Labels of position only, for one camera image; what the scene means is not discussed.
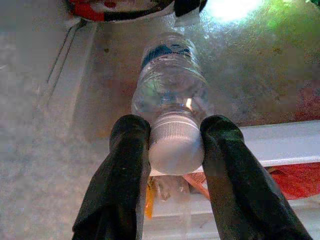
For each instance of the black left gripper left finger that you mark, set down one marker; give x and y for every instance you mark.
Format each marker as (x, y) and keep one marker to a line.
(120, 187)

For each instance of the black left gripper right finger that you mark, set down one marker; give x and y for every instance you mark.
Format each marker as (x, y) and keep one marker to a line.
(237, 187)

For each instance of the clear water bottle white cap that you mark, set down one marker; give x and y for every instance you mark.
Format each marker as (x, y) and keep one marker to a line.
(172, 82)

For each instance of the orange packet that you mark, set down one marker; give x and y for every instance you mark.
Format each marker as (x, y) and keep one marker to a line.
(149, 200)

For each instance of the red plastic bag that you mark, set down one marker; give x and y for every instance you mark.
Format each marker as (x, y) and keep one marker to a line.
(300, 180)

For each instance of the red and black packet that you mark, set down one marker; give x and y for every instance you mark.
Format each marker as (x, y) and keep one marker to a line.
(87, 12)

